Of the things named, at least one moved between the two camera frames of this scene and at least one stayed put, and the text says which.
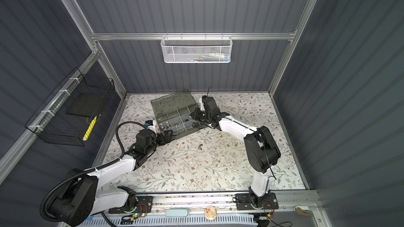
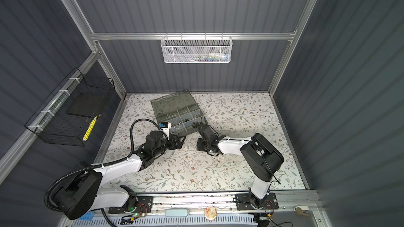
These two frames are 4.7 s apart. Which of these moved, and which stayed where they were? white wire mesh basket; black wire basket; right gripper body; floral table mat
Moved: right gripper body
Stayed: black wire basket; floral table mat; white wire mesh basket
